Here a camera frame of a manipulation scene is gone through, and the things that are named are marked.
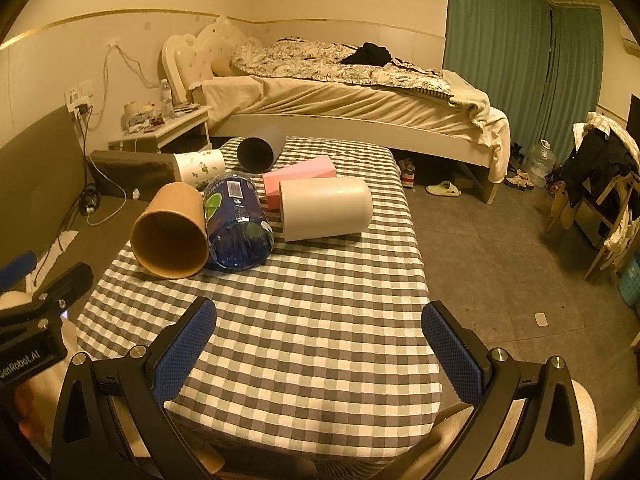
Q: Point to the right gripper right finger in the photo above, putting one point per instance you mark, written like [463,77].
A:
[524,422]

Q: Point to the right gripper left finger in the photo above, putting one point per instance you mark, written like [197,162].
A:
[89,442]

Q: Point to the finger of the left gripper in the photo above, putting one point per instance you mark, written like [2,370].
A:
[17,270]
[47,307]

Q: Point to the grey plastic cup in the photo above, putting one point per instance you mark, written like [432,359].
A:
[259,151]

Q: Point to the brown paper cup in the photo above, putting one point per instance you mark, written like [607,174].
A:
[169,239]

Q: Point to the white floral paper cup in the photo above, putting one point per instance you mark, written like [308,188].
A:
[199,168]

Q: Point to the white plastic cup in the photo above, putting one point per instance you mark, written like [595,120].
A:
[324,207]

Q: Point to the person's left hand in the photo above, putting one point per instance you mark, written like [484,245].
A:
[36,412]

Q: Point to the white card on floor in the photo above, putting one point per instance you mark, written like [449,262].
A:
[541,319]

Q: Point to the blue plastic basket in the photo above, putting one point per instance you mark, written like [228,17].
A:
[629,284]

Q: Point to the blue plastic water bottle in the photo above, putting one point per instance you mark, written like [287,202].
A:
[238,232]

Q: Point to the white nightstand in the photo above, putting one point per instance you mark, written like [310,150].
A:
[187,133]

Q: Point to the small clear bottle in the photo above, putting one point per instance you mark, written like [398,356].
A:
[166,99]

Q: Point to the checkered tablecloth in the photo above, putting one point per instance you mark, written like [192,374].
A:
[318,351]

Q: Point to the beige slipper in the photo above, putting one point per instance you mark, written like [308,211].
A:
[443,189]

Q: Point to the wooden chair with clothes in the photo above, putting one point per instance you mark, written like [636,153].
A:
[602,173]

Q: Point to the large clear water jug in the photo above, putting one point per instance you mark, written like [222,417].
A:
[539,163]

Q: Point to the sneakers under bed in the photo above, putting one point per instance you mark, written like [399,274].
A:
[407,172]

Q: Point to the white pillow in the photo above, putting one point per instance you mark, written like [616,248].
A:
[220,42]

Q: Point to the white bed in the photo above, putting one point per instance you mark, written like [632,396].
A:
[465,128]

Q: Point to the floral duvet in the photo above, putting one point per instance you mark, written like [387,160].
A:
[299,58]

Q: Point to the green curtain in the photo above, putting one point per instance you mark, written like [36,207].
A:
[539,63]

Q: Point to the black garment on bed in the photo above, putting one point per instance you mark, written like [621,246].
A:
[368,54]

